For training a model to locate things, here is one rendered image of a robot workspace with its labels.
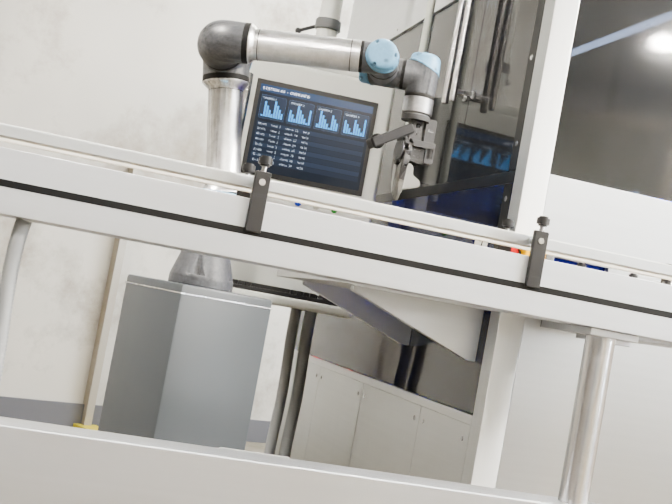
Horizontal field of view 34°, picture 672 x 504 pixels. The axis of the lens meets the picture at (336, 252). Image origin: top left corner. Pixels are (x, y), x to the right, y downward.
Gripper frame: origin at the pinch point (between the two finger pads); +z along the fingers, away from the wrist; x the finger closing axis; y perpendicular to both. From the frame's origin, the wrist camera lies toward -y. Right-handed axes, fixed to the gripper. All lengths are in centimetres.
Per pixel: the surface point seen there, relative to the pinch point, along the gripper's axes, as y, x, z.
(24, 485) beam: -75, -92, 63
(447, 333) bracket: 19.1, -2.5, 31.0
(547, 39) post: 28, -12, -43
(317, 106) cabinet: -3, 89, -33
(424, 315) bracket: 12.4, -2.5, 27.7
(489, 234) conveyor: -12, -92, 14
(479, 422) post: 28, -11, 50
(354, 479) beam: -27, -92, 55
